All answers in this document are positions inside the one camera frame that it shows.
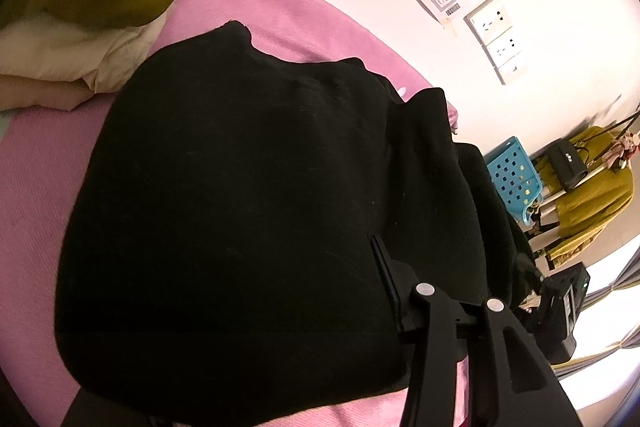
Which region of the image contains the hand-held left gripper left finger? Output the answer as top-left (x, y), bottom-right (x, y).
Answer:
top-left (62, 389), bottom-right (171, 427)

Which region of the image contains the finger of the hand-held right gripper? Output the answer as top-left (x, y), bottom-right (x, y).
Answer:
top-left (514, 252), bottom-right (547, 308)

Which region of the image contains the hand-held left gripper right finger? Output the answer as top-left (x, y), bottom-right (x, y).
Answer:
top-left (369, 234), bottom-right (584, 427)

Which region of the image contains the black garment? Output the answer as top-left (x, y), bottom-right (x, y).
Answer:
top-left (57, 21), bottom-right (538, 413)

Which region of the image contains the black shoulder bag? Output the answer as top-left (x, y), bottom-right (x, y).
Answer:
top-left (545, 139), bottom-right (589, 194)

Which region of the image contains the grey curtain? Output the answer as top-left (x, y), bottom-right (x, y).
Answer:
top-left (550, 247), bottom-right (640, 380)

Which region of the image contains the blue perforated plastic basket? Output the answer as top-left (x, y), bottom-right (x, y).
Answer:
top-left (484, 136), bottom-right (545, 226)

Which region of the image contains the olive hanging garment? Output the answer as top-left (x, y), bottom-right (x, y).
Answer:
top-left (534, 126), bottom-right (636, 264)

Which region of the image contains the patterned scarf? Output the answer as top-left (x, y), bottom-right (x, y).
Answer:
top-left (602, 132), bottom-right (640, 171)

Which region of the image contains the pink blanket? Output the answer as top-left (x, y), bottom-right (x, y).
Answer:
top-left (0, 0), bottom-right (459, 427)

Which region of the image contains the beige folded cloth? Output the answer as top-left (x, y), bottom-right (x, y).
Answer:
top-left (0, 74), bottom-right (119, 112)

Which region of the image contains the cream folded cloth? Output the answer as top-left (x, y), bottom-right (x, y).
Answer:
top-left (0, 9), bottom-right (169, 94)

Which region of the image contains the white rack frame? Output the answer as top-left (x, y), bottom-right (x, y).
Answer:
top-left (529, 167), bottom-right (607, 254)

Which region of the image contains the white wall socket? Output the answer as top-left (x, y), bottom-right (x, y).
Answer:
top-left (492, 49), bottom-right (529, 84)
top-left (481, 27), bottom-right (524, 58)
top-left (464, 0), bottom-right (514, 44)

